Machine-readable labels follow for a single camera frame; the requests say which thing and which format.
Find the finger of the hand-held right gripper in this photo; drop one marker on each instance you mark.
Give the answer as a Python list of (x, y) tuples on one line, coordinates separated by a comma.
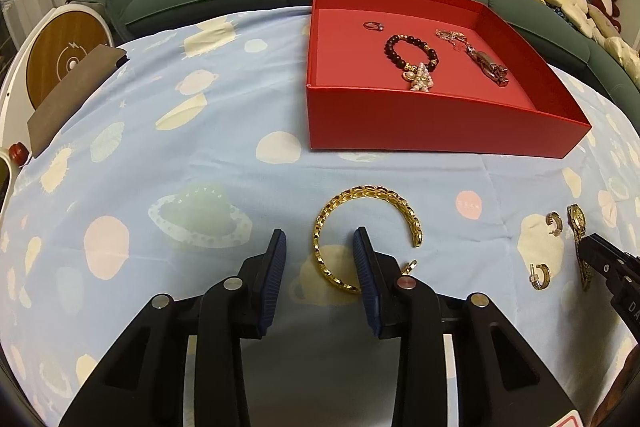
[(597, 257)]

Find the silver wristwatch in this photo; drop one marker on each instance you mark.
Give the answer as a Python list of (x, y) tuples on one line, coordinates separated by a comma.
[(490, 67)]

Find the white round wooden-disc stand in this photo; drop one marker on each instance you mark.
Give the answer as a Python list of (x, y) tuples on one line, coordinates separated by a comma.
[(60, 52)]

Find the white astronaut helmet figure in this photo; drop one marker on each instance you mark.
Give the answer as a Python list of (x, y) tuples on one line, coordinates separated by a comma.
[(5, 177)]

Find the cream satin flower cushion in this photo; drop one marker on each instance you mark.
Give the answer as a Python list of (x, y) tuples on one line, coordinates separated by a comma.
[(625, 59)]

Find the brown leather pouch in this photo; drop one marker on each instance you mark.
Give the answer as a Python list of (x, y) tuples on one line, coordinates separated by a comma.
[(75, 99)]

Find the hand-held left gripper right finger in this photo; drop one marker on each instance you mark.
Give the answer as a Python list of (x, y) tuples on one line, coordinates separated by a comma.
[(362, 277)]

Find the gold hoop earring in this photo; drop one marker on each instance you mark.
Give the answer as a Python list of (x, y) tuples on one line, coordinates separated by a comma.
[(555, 219), (544, 277)]

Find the red cardboard box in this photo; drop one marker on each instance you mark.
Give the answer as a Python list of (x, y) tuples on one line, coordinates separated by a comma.
[(450, 132)]

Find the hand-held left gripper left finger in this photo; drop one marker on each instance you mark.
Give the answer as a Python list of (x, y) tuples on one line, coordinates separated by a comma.
[(272, 277)]

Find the red round knob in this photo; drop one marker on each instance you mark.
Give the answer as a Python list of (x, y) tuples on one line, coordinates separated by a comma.
[(17, 153)]

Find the gold wristwatch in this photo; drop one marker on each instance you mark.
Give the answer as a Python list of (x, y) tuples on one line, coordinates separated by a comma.
[(576, 217)]

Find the beige flower-shaped cushion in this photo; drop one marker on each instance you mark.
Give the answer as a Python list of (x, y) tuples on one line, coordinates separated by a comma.
[(602, 22)]

